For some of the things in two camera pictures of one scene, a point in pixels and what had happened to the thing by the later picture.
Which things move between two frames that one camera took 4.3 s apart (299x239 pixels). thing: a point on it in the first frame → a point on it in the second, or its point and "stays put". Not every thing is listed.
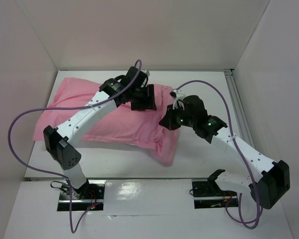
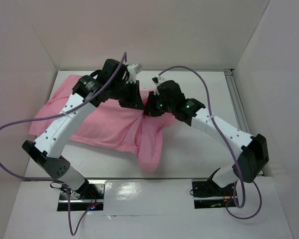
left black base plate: [90, 193] stays put
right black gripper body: [170, 118] → [156, 100]
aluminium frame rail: [240, 114] stays put
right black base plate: [207, 195] stays put
